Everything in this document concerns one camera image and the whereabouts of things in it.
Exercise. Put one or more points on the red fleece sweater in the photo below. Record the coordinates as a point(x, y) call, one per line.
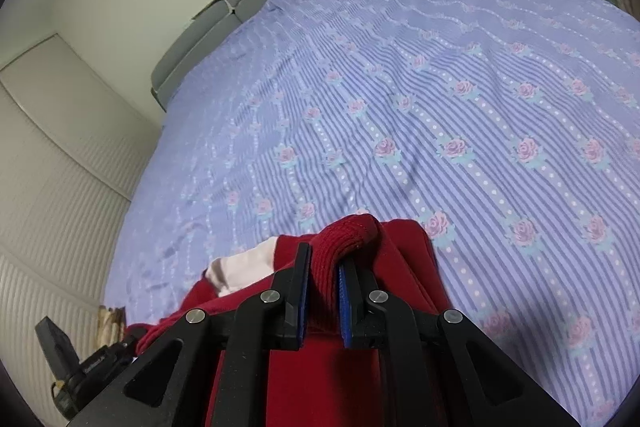
point(323, 383)

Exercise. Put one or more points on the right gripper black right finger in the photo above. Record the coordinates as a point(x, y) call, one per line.
point(437, 369)

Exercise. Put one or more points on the purple floral bed sheet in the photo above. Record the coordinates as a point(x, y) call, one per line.
point(509, 129)

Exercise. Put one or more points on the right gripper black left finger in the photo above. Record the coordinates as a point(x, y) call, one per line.
point(210, 369)

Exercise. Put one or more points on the white louvered wardrobe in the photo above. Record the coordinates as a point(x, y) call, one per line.
point(72, 153)

